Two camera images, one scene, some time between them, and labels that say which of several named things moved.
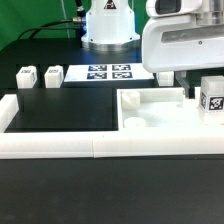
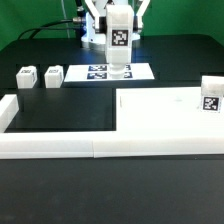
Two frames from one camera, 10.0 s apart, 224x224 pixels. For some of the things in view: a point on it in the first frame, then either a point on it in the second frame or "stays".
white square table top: (163, 108) stays
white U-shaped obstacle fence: (44, 144) stays
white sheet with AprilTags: (107, 73) stays
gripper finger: (189, 91) -> (100, 22)
